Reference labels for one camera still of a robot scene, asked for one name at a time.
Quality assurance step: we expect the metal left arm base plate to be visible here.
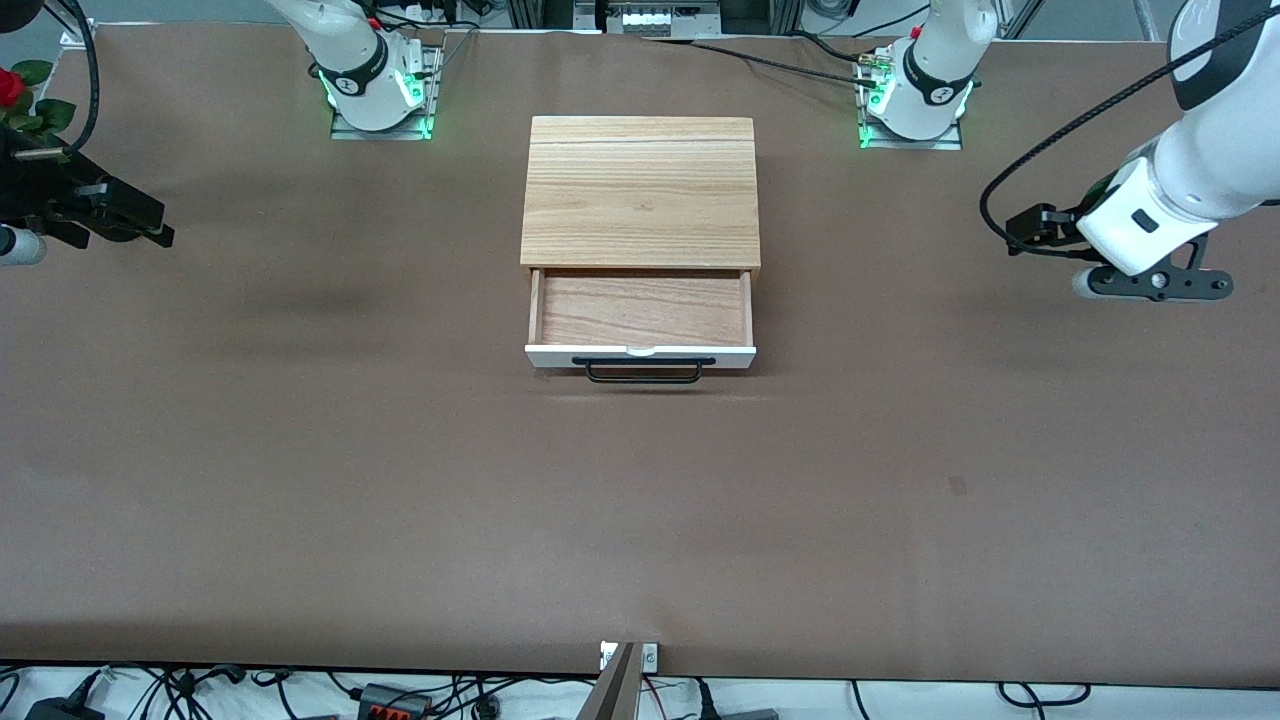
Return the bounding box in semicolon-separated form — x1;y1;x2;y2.
857;45;965;152

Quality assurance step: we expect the wooden camera post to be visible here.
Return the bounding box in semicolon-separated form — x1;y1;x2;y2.
577;641;641;720

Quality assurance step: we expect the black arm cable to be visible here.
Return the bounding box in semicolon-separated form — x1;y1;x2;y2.
979;5;1280;260
55;0;102;159

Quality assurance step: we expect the long black table cable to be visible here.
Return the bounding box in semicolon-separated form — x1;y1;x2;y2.
640;36;883;89

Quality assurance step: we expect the white power strip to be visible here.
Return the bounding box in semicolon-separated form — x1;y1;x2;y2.
604;0;693;37

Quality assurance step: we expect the white-fronted wooden drawer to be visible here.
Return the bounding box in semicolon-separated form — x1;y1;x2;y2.
524;267;758;372

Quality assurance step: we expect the silver post bracket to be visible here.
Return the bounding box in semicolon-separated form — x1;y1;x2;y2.
599;641;660;674

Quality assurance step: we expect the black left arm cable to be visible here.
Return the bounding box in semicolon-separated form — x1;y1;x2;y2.
979;5;1280;260

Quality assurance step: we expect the red rose with leaves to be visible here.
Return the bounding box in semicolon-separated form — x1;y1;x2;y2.
0;60;77;141

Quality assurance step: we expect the short black table cable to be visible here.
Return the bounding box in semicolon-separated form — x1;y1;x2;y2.
788;30;867;65

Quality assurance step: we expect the brown table cover sheet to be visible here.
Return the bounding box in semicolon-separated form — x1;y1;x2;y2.
0;22;1280;689

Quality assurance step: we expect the black aluminium frame profile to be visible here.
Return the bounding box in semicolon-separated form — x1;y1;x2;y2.
508;0;577;31

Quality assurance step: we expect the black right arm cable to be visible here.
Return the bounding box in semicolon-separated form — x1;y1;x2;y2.
55;0;102;159

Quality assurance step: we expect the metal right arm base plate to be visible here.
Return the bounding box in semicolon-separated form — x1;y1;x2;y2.
330;45;443;142

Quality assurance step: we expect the black metal drawer handle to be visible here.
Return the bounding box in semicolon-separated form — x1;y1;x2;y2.
571;356;718;386

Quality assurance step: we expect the black looped floor cable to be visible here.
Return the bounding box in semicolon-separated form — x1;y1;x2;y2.
996;682;1092;708

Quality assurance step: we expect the light wooden drawer cabinet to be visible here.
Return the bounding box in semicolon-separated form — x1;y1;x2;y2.
520;116;763;287

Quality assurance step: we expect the black power adapter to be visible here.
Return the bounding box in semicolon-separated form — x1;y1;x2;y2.
24;672;107;720

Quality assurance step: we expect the red and black connector block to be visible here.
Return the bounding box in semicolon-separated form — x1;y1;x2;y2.
357;683;432;720

